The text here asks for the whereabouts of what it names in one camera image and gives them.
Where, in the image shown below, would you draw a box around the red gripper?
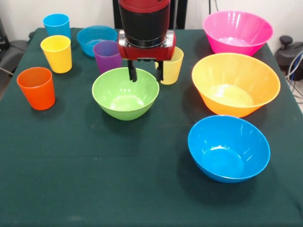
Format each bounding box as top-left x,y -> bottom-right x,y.
117,32 -> 177,83

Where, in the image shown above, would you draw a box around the pink bowl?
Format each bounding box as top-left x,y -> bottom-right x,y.
202,10 -> 274,57

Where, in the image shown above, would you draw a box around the large blue bowl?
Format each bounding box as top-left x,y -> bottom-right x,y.
187,115 -> 271,184

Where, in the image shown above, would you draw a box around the pale translucent yellow cup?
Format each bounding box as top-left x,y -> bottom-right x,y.
155,46 -> 185,85

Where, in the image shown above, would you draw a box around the green bowl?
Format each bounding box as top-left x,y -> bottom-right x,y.
91,67 -> 160,122

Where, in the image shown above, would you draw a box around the purple cup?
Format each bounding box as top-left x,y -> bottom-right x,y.
92,40 -> 123,74

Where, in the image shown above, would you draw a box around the small blue bowl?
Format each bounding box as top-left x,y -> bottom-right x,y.
76,25 -> 119,58

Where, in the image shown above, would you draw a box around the orange bowl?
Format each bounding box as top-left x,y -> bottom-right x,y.
191,52 -> 281,119

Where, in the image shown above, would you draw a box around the dark green tablecloth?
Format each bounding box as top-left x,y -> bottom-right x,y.
0,27 -> 303,227

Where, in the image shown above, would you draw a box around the blue cup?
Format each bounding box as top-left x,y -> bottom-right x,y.
43,13 -> 71,40

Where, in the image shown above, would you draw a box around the red cup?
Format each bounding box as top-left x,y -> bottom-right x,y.
16,67 -> 56,111

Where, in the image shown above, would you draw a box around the black wall cables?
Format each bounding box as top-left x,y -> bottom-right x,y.
207,0 -> 220,13

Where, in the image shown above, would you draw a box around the tangle of floor cables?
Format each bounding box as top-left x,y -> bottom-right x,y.
285,51 -> 303,105

